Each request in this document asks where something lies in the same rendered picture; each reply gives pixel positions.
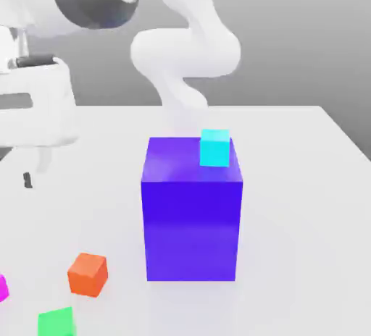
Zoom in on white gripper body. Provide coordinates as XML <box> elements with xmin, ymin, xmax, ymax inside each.
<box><xmin>0</xmin><ymin>58</ymin><xmax>80</xmax><ymax>149</ymax></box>

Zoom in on small orange cube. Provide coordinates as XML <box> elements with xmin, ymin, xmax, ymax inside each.
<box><xmin>67</xmin><ymin>252</ymin><xmax>109</xmax><ymax>298</ymax></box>

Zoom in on small magenta cube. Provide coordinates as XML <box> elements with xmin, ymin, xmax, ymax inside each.
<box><xmin>0</xmin><ymin>274</ymin><xmax>10</xmax><ymax>303</ymax></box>

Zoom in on small green cube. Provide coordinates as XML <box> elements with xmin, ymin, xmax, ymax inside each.
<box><xmin>37</xmin><ymin>306</ymin><xmax>77</xmax><ymax>336</ymax></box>

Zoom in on small cyan cube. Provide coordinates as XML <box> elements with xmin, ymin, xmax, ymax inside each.
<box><xmin>199</xmin><ymin>128</ymin><xmax>232</xmax><ymax>168</ymax></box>

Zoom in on large purple box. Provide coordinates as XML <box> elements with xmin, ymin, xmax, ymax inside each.
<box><xmin>141</xmin><ymin>136</ymin><xmax>243</xmax><ymax>282</ymax></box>

